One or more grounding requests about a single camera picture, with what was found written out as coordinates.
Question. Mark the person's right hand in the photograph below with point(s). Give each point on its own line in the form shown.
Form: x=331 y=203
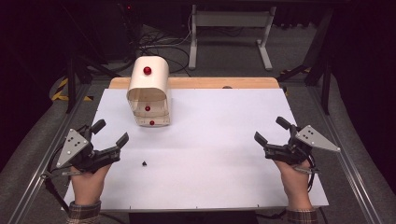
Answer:
x=294 y=186

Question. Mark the white metal stand frame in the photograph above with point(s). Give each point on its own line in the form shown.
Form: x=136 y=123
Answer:
x=230 y=18

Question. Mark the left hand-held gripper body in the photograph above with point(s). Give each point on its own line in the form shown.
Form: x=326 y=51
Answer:
x=93 y=157

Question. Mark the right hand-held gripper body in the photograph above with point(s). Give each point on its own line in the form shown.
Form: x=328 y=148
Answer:
x=295 y=152

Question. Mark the wooden table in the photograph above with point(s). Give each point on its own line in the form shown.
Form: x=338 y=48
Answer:
x=202 y=82

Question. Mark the black metal stand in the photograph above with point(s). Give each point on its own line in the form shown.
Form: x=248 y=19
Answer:
x=323 y=71

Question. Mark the black tripod stand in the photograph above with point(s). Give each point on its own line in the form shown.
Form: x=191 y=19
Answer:
x=73 y=81

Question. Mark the person's left hand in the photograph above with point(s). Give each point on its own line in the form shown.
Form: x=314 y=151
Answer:
x=88 y=186

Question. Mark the white board sheet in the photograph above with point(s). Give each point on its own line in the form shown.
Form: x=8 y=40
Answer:
x=202 y=155

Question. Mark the cream drawer cabinet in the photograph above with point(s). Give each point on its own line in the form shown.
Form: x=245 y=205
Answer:
x=149 y=82

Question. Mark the aluminium rail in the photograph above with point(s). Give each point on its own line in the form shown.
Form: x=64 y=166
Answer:
x=348 y=165
x=46 y=161

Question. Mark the black equipment with red light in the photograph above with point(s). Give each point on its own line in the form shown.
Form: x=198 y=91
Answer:
x=129 y=28

